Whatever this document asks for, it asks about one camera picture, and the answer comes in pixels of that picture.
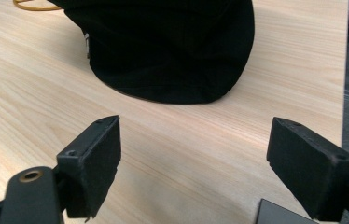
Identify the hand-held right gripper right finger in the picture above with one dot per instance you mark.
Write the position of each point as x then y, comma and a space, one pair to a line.
309, 168

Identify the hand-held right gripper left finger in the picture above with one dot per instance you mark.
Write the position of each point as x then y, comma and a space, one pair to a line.
90, 168

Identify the black cap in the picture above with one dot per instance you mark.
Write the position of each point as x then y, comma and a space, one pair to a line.
169, 49

